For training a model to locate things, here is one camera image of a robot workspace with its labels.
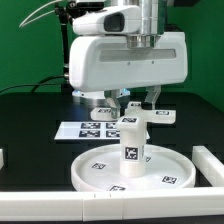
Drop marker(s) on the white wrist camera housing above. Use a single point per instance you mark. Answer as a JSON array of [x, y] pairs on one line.
[[110, 20]]

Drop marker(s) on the white marker sheet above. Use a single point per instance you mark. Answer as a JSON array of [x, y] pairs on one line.
[[87, 130]]

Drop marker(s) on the white front fence bar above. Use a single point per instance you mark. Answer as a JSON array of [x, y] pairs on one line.
[[115, 205]]

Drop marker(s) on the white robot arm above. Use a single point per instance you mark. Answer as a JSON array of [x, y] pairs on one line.
[[128, 44]]

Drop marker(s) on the white round table top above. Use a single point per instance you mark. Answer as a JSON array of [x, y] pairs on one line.
[[102, 169]]

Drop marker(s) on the white fence bar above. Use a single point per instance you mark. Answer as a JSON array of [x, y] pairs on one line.
[[211, 168], [115, 205]]

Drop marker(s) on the white cross-shaped table base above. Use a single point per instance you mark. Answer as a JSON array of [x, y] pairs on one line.
[[135, 117]]

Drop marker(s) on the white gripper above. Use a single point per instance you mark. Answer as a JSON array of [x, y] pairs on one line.
[[106, 63]]

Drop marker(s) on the white right fence bar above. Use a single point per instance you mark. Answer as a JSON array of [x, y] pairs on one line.
[[211, 168]]

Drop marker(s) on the white block at left edge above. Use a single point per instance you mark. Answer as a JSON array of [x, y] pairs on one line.
[[1, 159]]

